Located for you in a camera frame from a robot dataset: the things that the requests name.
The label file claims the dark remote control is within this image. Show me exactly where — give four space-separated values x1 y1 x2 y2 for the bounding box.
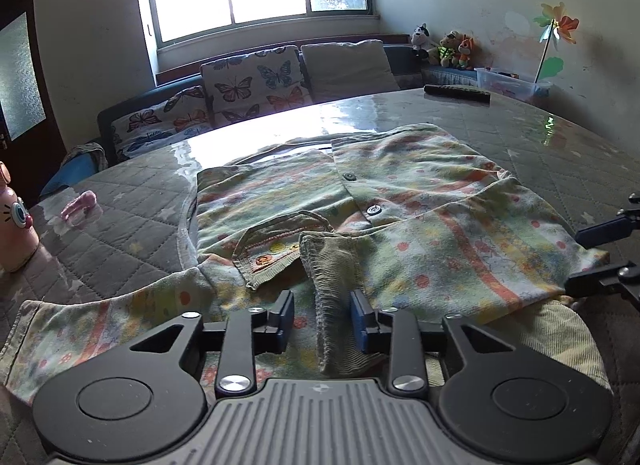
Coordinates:
423 84 492 106

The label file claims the beige cushion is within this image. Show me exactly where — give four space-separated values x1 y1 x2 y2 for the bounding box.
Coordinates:
300 39 401 106

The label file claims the dark blue sofa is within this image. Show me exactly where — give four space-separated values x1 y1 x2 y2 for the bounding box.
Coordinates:
39 43 481 196

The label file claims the blue and grey cloth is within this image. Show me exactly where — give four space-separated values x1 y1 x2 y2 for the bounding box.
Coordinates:
39 142 108 198

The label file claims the pink cat-shaped bottle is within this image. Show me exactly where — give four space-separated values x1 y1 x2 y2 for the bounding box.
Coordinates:
0 161 40 273

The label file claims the brown plush bear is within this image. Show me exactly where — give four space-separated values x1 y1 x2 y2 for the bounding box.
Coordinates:
436 31 463 68

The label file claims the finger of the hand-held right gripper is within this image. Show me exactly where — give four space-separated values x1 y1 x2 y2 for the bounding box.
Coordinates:
564 261 640 307
574 209 640 249

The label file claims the long butterfly print cushion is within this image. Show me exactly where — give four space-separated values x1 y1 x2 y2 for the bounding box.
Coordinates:
111 85 213 160

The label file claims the pink hair clip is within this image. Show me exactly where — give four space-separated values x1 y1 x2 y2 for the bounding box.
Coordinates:
60 191 101 220

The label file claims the orange plush fox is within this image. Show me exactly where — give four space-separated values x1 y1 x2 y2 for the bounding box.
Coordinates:
454 35 477 70

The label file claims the large butterfly print cushion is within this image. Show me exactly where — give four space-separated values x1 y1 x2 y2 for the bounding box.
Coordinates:
200 45 315 126

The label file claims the clear plastic storage box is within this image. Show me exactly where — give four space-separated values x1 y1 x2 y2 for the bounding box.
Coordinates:
474 66 555 104

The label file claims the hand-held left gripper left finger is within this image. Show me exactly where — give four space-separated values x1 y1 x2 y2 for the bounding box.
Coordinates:
129 290 296 396

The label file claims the patterned children's shirt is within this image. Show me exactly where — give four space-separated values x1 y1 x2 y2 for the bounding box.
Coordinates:
0 122 613 407

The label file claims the colourful pinwheel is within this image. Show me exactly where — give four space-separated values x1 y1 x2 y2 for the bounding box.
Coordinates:
531 1 581 86

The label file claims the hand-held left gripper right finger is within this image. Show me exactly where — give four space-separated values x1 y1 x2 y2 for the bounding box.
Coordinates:
350 290 516 394

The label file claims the dark wooden door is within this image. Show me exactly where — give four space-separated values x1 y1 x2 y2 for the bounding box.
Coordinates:
0 0 68 208

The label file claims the black and white plush cow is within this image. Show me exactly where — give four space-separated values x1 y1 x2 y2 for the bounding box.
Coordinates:
410 23 437 62

